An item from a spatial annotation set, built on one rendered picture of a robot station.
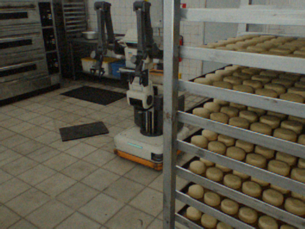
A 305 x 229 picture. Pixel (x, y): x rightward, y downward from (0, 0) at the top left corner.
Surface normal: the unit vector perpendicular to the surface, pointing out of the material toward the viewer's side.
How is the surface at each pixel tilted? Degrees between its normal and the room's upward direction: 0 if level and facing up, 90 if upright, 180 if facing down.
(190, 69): 90
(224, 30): 90
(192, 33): 90
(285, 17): 90
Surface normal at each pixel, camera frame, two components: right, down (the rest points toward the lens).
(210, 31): -0.56, 0.32
